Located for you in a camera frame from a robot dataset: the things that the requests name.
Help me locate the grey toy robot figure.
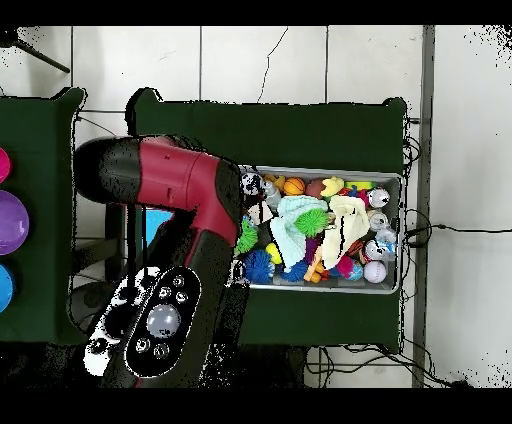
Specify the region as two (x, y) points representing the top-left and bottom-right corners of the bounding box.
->
(262, 181), (282, 209)

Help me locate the small soccer ball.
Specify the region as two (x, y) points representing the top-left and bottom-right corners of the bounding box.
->
(240, 171), (264, 196)

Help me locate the wooden box with three holes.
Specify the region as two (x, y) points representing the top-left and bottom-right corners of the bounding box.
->
(142, 207), (175, 247)

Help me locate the black tripod leg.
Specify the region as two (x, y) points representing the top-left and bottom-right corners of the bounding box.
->
(0, 27), (71, 74)

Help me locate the small orange basketball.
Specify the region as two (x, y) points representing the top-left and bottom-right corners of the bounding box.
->
(282, 176), (307, 196)

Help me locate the small green spiky ball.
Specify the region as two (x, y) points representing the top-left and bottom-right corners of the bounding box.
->
(294, 208), (330, 238)

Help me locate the purple bowl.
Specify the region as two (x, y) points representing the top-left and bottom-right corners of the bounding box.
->
(0, 189), (30, 256)

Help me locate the shallow clear plastic bin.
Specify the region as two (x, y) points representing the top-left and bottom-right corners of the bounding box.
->
(237, 164), (404, 296)

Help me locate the pink bowl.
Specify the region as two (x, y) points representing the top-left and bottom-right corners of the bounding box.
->
(0, 146), (12, 184)

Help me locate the grey stand foot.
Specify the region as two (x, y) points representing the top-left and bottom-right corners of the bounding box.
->
(70, 279), (117, 325)

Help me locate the cream waffle cloth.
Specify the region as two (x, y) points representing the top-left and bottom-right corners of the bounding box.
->
(321, 194), (371, 271)

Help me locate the black upright stand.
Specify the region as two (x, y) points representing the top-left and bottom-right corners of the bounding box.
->
(105, 202), (128, 283)

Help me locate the green spiky ball with eyes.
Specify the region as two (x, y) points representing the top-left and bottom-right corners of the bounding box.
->
(234, 218), (260, 256)

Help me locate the white baseball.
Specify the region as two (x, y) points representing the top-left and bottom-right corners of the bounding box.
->
(362, 260), (388, 284)

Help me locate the black floor cable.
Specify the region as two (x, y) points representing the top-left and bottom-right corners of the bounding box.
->
(401, 223), (512, 247)

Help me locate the light blue cloth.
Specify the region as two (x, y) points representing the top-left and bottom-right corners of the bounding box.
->
(269, 195), (329, 273)

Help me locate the dark green side table cloth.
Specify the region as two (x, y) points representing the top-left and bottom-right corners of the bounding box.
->
(0, 86), (91, 346)

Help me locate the blue spiky ball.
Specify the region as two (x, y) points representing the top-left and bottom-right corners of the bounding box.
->
(243, 249), (276, 285)

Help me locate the blue bowl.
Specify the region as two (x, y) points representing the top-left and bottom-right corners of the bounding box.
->
(0, 263), (16, 314)

